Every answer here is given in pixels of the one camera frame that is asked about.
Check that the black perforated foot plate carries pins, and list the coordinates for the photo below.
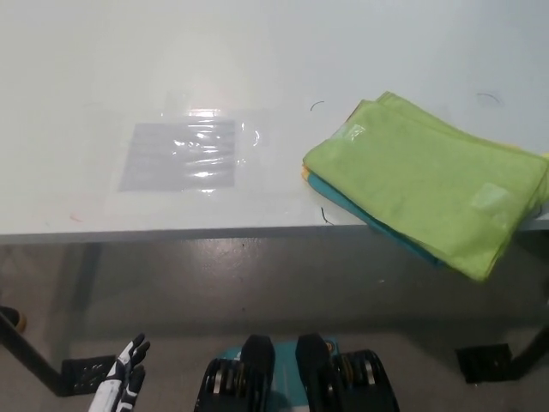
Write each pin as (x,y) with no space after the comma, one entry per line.
(88,373)
(482,364)

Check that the black table leg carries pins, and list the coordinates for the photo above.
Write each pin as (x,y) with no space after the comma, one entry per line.
(30,349)
(532,352)

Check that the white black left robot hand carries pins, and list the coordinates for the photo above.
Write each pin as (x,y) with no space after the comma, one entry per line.
(122,373)

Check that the black shoe with tan sole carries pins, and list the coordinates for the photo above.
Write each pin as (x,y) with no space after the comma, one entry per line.
(13,317)

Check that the clear plastic sleeve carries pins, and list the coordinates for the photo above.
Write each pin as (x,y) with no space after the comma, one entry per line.
(188,150)

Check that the clear tape piece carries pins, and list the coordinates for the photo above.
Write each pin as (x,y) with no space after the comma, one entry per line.
(354,131)
(491,206)

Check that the stack of colourful microfibre cloths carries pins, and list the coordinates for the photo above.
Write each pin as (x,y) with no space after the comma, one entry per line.
(412,180)

